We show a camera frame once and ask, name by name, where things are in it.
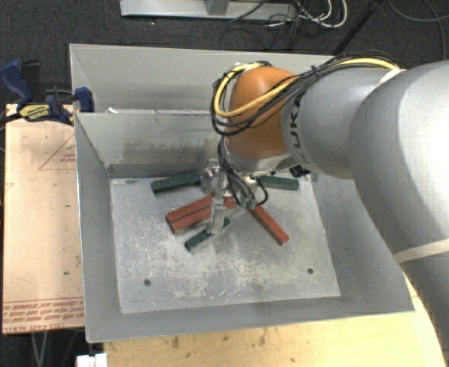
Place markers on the grey metal bin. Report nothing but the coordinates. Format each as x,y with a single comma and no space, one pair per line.
193,277

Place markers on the dark green flat block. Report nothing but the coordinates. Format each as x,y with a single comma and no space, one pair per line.
198,240
172,182
281,183

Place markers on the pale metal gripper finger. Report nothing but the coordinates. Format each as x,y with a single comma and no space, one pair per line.
213,220
221,218

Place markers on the red-brown flat block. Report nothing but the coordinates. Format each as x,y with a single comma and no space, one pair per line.
272,228
187,214

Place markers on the brown cardboard board, red print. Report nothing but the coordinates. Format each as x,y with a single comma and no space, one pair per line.
40,224

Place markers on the black cylinder on white bracket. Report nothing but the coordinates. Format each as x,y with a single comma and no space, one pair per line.
299,171

